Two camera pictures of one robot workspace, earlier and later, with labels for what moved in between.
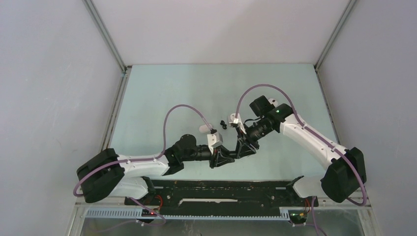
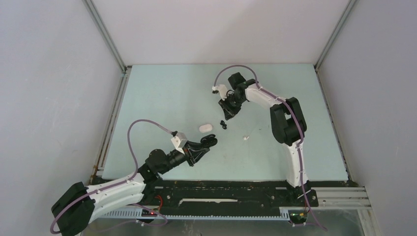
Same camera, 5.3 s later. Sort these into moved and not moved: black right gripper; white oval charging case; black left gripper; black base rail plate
Moved: black left gripper; black right gripper
Not moved: white oval charging case; black base rail plate
